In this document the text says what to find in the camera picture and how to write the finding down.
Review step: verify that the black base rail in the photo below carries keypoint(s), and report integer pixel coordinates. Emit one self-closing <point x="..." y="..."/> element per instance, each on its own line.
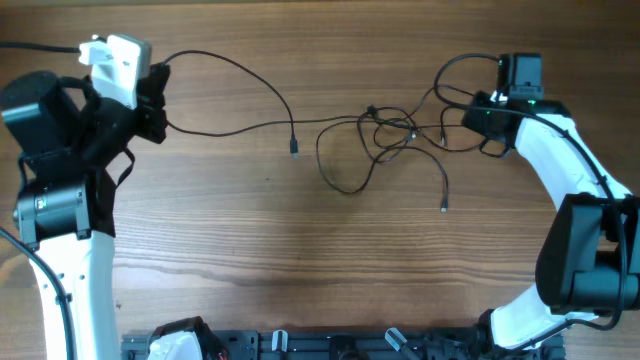
<point x="452" y="343"/>

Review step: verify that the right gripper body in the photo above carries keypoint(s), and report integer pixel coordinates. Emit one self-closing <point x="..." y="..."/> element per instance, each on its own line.
<point x="480" y="118"/>

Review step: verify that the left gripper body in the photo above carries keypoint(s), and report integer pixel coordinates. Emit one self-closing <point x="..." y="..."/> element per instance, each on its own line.
<point x="149" y="114"/>

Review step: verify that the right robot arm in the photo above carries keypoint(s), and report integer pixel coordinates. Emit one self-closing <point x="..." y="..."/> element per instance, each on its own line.
<point x="588" y="266"/>

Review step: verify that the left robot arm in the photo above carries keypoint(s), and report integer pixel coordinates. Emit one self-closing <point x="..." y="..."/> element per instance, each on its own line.
<point x="69" y="132"/>

